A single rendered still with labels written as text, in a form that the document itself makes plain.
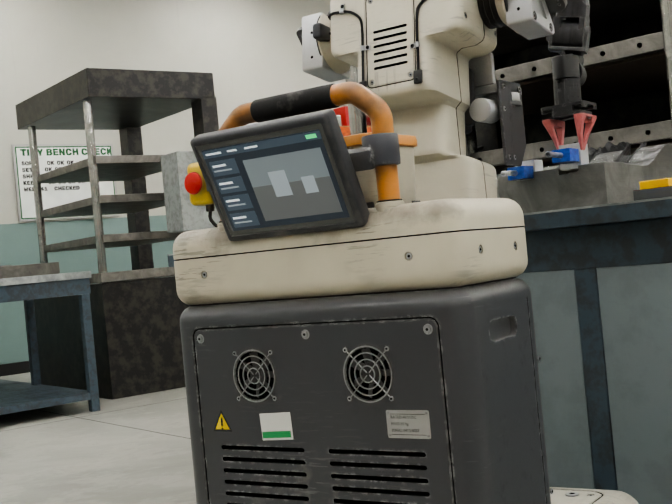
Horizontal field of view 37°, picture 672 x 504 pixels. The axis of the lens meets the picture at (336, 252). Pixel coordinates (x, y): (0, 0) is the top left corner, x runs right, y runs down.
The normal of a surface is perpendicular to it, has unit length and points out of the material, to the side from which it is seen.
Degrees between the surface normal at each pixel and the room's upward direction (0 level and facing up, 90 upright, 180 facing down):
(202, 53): 90
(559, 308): 90
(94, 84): 90
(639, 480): 90
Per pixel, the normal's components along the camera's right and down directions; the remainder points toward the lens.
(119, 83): 0.59, -0.06
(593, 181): -0.67, 0.06
